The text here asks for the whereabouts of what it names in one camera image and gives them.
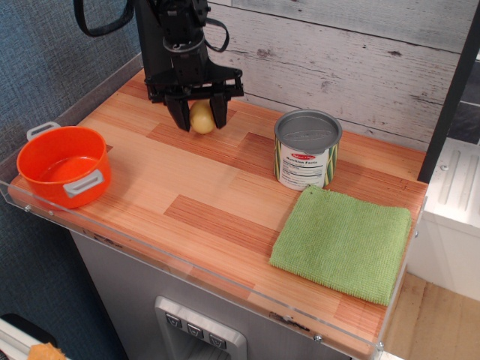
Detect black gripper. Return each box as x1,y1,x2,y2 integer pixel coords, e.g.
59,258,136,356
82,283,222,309
145,43,244,132

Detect yellow potato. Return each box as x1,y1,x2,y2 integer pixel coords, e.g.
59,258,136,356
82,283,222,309
190,100,216,135

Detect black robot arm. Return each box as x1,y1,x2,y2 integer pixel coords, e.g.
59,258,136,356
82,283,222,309
145,1,244,131

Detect silver tin can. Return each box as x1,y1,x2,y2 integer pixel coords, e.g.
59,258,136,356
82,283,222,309
274,109,343,191

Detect clear acrylic table guard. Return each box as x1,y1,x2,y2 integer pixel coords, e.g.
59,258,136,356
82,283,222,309
1,177,388,359

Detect silver toy fridge cabinet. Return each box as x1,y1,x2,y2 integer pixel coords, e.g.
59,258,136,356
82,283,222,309
72,232,346,359

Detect green folded cloth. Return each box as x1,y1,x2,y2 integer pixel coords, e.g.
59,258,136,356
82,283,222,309
269,186,412,306

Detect white toy appliance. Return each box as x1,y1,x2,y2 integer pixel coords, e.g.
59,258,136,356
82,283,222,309
407,138,479,300

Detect orange object bottom left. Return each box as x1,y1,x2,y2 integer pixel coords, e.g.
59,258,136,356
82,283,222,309
27,343,67,360

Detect dark vertical post left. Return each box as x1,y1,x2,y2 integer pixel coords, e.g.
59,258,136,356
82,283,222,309
134,1,173,86

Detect dark vertical post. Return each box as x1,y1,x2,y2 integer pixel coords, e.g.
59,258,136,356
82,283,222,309
417,1,479,184
134,1,173,86

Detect black cable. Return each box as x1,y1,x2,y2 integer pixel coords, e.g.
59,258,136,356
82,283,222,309
204,16,230,53

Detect orange bowl with grey handles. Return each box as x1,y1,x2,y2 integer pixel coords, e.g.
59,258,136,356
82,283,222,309
16,121,112,209

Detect dark vertical post right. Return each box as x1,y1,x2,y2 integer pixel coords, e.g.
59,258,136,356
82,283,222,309
417,1,479,184

